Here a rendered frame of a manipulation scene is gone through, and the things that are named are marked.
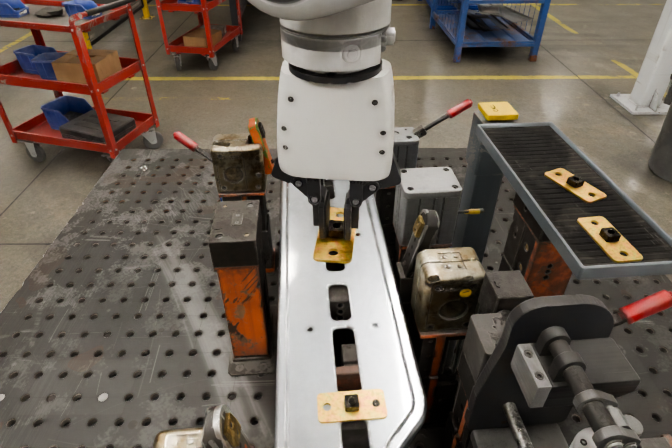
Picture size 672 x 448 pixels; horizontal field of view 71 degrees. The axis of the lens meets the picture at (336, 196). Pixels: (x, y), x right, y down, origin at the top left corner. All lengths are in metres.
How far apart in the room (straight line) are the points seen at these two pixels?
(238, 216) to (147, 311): 0.43
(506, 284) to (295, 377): 0.30
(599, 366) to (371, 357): 0.28
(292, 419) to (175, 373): 0.49
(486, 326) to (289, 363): 0.26
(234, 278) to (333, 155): 0.51
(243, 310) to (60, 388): 0.40
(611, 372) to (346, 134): 0.33
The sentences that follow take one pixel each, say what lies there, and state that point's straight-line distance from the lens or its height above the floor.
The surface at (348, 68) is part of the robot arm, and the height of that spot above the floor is 1.42.
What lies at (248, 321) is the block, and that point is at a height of 0.82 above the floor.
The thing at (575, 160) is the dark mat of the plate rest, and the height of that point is 1.16.
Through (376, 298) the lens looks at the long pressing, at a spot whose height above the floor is 1.00.
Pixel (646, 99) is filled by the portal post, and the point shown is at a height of 0.08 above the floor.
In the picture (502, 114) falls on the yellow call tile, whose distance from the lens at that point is 0.95.
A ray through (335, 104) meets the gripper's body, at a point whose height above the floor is 1.39.
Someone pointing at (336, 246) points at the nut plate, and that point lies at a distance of 0.46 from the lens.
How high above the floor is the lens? 1.54
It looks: 35 degrees down
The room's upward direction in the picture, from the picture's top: straight up
